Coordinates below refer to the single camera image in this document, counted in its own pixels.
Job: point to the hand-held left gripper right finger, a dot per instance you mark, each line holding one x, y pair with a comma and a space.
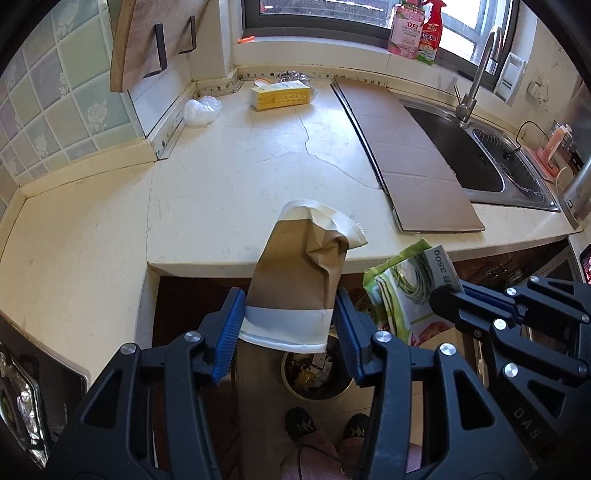
348, 332

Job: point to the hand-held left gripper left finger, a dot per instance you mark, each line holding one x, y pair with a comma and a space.
228, 332

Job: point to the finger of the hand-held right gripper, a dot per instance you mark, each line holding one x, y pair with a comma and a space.
466, 309
554, 300

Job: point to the green printed food bag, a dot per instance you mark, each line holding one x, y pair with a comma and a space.
406, 295

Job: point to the round trash bin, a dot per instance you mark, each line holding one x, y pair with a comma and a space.
314, 385

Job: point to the brown and white paper bag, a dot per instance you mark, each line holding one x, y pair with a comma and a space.
291, 277

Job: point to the black shoe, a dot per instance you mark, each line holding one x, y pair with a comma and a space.
300, 424
356, 425

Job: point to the shiny metal appliance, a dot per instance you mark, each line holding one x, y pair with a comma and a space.
577, 194

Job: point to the person's pink pants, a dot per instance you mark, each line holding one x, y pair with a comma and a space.
323, 459

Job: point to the pink plastic holder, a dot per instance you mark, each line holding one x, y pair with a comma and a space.
549, 152

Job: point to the stainless steel sink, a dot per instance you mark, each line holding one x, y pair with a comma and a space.
461, 152

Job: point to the flat brown cardboard sheet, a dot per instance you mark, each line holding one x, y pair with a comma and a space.
406, 152

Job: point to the black gas stove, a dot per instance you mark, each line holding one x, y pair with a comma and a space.
55, 383

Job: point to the clear plastic bag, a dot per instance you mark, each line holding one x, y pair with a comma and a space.
201, 110

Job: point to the white plastic board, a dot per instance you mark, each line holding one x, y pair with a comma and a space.
510, 78

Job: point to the metal faucet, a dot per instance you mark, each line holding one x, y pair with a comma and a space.
480, 69

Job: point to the white and yellow toothpaste box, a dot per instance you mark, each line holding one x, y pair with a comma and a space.
281, 96

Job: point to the crumpled silver foil wrapper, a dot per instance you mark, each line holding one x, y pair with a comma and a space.
291, 76

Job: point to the pink detergent pouch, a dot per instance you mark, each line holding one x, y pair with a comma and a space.
408, 37

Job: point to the red spray bottle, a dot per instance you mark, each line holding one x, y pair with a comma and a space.
436, 27

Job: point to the small orange object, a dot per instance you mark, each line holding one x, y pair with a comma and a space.
247, 39

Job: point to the wooden cutting board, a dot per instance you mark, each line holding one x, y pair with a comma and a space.
138, 41

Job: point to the dark framed window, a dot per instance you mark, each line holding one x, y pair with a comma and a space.
323, 14

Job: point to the white wall socket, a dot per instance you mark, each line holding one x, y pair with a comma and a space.
535, 90

